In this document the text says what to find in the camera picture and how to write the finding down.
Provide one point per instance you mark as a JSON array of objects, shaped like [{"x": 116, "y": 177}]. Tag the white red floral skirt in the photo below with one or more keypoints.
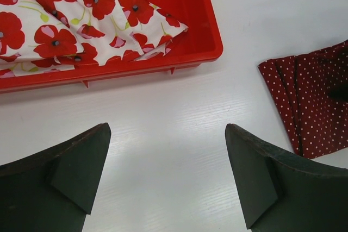
[{"x": 44, "y": 36}]

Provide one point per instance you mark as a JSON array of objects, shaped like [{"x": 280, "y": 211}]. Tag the dark red polka-dot skirt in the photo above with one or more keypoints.
[{"x": 300, "y": 87}]

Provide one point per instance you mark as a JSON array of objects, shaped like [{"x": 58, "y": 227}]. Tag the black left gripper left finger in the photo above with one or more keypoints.
[{"x": 54, "y": 189}]

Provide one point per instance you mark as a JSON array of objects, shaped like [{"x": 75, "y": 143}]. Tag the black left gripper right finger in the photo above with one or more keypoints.
[{"x": 281, "y": 191}]

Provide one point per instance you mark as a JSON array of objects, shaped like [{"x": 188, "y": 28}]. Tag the red plastic bin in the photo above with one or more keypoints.
[{"x": 202, "y": 43}]

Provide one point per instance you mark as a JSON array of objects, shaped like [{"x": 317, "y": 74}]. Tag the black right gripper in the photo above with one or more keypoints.
[{"x": 340, "y": 92}]

